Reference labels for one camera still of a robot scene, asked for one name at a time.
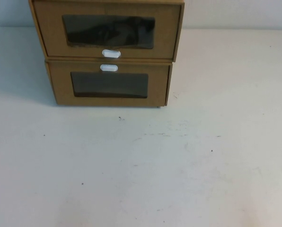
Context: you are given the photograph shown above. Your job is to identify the cardboard box shell with creased-window drawer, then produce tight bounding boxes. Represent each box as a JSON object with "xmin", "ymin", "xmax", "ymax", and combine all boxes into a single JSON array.
[{"xmin": 28, "ymin": 0, "xmax": 185, "ymax": 63}]

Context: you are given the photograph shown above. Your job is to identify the white handle above window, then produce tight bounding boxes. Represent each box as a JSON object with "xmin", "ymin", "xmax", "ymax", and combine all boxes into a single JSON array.
[{"xmin": 99, "ymin": 63, "xmax": 119, "ymax": 72}]

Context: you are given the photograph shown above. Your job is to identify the white handle under window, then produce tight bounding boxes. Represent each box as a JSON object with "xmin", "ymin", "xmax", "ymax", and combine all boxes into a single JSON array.
[{"xmin": 101, "ymin": 49, "xmax": 121, "ymax": 58}]

